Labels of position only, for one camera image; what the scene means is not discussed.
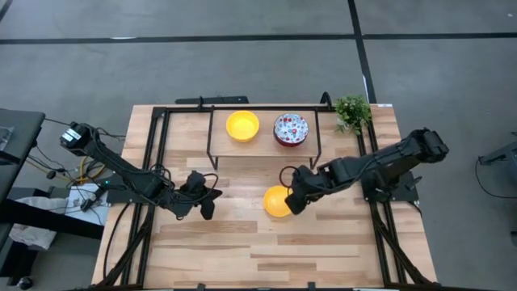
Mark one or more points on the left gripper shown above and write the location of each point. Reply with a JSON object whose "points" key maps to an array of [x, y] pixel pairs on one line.
{"points": [[194, 190]]}

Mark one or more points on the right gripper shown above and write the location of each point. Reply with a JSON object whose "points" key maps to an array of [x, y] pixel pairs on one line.
{"points": [[307, 182]]}

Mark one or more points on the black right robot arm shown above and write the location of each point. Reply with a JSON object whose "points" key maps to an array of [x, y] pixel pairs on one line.
{"points": [[387, 159]]}

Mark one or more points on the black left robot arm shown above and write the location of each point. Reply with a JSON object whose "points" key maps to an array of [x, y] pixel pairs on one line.
{"points": [[117, 165]]}

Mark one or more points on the wooden shelf with black legs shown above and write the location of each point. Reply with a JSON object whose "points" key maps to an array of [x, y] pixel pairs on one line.
{"points": [[262, 147]]}

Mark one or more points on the black bar with blue light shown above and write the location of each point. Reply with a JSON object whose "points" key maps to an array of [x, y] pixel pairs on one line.
{"points": [[214, 99]]}

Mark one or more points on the small green potted plant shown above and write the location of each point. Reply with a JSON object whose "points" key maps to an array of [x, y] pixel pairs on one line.
{"points": [[352, 113]]}

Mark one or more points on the black beam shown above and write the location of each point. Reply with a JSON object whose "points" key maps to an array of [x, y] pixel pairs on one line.
{"points": [[72, 226]]}

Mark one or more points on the small black plug adapter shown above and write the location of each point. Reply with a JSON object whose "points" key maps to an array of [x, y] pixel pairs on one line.
{"points": [[51, 174]]}

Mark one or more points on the white crumpled cloth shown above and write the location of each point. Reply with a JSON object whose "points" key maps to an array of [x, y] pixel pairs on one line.
{"points": [[32, 238]]}

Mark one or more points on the black caster wheel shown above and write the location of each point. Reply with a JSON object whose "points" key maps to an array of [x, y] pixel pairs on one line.
{"points": [[24, 283]]}

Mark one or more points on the black desk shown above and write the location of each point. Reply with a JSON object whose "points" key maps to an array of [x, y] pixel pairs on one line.
{"points": [[20, 129]]}

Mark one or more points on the grey metal stand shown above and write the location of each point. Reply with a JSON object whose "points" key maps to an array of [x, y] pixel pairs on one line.
{"points": [[501, 155]]}

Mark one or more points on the black clamp bracket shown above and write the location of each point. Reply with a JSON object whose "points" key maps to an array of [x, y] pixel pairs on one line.
{"points": [[200, 287], [311, 287]]}

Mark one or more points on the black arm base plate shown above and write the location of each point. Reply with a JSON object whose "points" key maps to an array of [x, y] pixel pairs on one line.
{"points": [[400, 196], [117, 196]]}

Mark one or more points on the black aluminium table frame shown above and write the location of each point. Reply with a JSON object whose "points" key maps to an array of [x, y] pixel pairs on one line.
{"points": [[158, 111]]}

